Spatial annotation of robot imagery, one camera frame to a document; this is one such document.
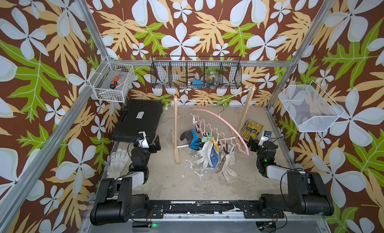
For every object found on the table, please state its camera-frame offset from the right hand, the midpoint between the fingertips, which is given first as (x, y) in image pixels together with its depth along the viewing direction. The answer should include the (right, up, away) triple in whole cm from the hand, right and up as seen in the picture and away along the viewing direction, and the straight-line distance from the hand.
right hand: (257, 137), depth 91 cm
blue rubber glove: (-39, -3, 0) cm, 39 cm away
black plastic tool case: (-78, +14, +14) cm, 81 cm away
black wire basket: (-38, +43, +8) cm, 58 cm away
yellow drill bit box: (0, +5, +11) cm, 12 cm away
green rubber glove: (-33, 0, -5) cm, 34 cm away
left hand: (-65, +2, -4) cm, 65 cm away
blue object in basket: (-37, +34, +3) cm, 50 cm away
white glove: (-20, -13, -9) cm, 25 cm away
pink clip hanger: (-15, -3, +11) cm, 19 cm away
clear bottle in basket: (-27, +38, 0) cm, 47 cm away
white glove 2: (-86, -14, -2) cm, 87 cm away
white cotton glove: (-33, -9, -2) cm, 34 cm away
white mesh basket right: (+25, +16, -10) cm, 31 cm away
